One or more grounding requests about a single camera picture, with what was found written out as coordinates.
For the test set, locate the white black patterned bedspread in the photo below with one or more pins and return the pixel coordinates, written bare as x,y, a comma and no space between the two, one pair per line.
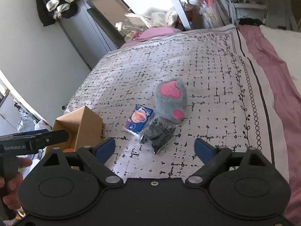
102,93

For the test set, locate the brown framed board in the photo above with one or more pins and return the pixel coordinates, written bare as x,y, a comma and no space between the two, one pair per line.
106,13

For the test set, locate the blue orange packaged item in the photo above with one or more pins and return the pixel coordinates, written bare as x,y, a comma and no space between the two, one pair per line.
138,120

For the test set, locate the white plastic bag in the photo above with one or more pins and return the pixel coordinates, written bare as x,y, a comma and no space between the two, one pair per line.
40,125

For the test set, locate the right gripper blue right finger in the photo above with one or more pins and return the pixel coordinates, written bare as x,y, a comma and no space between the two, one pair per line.
215,160

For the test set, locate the black item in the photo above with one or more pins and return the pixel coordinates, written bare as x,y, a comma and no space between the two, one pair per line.
158,134

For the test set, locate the pink bed sheet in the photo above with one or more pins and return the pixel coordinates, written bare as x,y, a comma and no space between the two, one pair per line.
270,70

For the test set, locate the pile of clutter by window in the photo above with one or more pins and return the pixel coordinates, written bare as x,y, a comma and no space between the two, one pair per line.
134,25

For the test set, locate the brown cardboard box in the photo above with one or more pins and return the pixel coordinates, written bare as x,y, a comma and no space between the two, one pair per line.
84,128

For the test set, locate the person's left hand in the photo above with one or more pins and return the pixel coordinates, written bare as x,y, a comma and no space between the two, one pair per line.
11,200

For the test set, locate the grey pink paw plush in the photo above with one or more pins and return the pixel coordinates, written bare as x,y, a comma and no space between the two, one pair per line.
171,100

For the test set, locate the white desk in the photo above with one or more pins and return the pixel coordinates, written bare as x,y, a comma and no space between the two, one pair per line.
197,13

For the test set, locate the white pillow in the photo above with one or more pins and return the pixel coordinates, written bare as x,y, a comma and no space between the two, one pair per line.
287,45

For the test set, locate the light blue plastic bag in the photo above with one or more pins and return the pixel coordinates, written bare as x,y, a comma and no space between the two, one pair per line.
26,122

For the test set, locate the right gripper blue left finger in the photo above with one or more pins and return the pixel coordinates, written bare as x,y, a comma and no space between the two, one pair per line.
94,159

